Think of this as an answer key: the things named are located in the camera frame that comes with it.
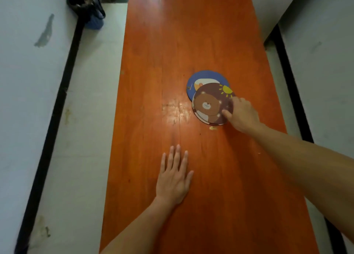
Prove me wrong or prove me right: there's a person's left hand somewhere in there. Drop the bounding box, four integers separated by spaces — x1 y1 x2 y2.
155 144 194 207

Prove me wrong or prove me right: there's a person's right hand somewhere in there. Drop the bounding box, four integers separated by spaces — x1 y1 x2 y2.
222 97 261 134

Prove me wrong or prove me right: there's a brown bear round coaster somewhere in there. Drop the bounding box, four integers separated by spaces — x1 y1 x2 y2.
192 83 236 126

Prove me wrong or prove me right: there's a person's right forearm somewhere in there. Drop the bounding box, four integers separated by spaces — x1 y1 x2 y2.
252 123 354 243

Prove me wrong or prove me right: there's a person's left forearm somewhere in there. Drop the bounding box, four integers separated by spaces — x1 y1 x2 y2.
100 197 177 254

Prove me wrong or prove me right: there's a blue round coaster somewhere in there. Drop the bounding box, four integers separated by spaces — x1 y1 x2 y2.
186 70 230 101

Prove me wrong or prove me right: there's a black and blue bag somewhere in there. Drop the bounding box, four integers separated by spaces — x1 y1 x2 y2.
66 0 106 30

